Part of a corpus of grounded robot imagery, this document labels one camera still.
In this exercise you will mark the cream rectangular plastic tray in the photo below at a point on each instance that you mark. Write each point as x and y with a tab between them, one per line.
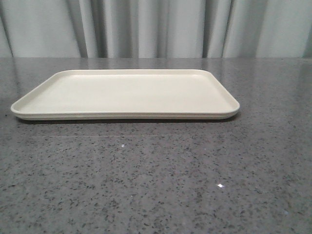
128	94

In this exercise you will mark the grey pleated curtain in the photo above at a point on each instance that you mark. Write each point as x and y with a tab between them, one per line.
155	28

